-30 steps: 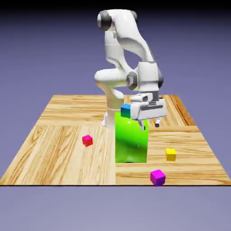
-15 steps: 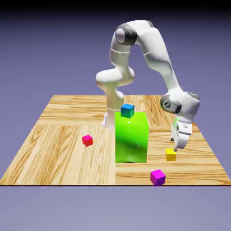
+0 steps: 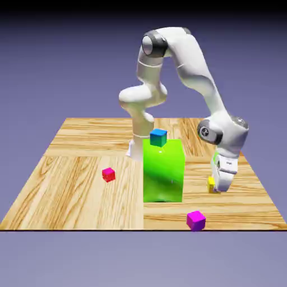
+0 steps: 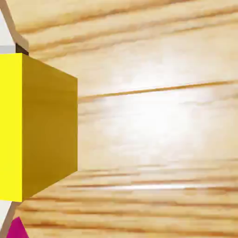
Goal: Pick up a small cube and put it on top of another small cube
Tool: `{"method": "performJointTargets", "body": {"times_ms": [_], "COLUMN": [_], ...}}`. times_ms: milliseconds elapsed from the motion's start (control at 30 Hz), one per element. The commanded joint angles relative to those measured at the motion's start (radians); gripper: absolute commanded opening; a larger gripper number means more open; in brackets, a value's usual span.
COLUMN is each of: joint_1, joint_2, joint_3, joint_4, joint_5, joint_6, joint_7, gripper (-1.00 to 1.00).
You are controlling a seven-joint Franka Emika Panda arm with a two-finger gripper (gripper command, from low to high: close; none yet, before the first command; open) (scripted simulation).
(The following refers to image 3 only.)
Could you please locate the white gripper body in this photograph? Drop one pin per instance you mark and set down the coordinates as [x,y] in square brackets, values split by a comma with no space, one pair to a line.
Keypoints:
[223,179]

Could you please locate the small yellow cube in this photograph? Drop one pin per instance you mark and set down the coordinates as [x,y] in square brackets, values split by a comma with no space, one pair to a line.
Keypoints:
[210,184]

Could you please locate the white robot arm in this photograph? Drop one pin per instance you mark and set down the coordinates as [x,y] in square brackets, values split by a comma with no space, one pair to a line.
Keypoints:
[192,67]

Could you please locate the small magenta cube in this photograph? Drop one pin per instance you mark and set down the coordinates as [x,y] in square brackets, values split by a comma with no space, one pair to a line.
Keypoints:
[196,220]

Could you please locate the small blue cube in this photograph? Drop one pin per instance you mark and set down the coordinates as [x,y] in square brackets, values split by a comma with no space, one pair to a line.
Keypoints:
[158,136]

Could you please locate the small red cube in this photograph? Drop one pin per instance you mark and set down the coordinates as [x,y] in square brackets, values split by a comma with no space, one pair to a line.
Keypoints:
[108,175]

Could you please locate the large green box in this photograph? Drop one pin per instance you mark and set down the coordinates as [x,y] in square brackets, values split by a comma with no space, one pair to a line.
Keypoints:
[163,172]

